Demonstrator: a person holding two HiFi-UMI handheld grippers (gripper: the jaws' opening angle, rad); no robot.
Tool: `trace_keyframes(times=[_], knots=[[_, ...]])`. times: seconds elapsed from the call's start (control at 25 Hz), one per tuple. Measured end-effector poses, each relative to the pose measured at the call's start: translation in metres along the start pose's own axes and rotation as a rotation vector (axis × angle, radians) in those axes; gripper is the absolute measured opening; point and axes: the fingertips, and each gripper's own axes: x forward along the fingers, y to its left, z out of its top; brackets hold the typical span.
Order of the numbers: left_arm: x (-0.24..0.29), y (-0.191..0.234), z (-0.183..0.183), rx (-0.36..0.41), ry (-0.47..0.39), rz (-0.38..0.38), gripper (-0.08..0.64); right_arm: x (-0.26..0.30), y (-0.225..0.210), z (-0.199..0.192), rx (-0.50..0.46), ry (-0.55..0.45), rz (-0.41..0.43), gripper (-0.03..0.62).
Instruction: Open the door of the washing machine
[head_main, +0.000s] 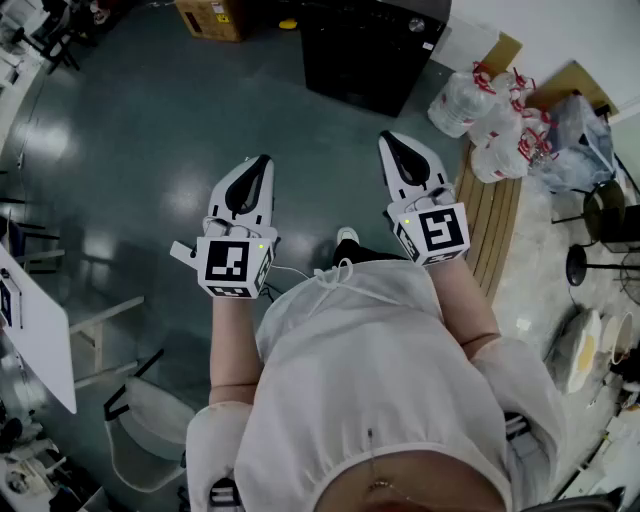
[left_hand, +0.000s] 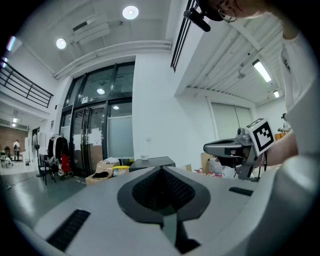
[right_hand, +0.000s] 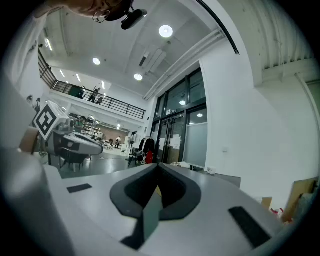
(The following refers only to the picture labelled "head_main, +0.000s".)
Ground pale wooden stool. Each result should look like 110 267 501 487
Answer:
68 295 147 390

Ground white chair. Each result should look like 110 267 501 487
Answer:
102 348 197 495

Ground white cable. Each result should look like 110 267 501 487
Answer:
269 263 315 283

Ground large cardboard box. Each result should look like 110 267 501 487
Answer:
173 0 247 44

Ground clear jug with red handle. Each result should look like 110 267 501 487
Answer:
426 69 497 139
469 127 532 185
468 71 527 147

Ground person's right forearm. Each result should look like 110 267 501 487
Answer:
428 255 502 359

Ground person's white top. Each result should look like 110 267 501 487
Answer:
184 258 570 512

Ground gold necklace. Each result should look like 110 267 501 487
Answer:
367 428 416 504

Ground white table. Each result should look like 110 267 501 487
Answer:
0 243 78 416

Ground black chair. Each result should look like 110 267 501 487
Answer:
13 17 82 75

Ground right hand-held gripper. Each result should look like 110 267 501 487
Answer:
377 130 472 269

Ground brown cardboard sheet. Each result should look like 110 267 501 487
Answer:
523 59 620 117

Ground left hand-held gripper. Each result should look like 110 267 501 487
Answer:
169 155 279 300

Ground heap of clear plastic bags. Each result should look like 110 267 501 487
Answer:
528 93 617 195

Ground white panel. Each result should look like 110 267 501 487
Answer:
428 13 502 74

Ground black round stand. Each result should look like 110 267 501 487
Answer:
565 242 640 288

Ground person's black trousers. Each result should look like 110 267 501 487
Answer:
331 238 407 267

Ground white cushion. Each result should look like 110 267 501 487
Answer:
548 308 603 396

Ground person's left forearm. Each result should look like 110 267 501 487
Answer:
208 293 267 407

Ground wooden slat pallet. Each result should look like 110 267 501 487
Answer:
453 142 524 304

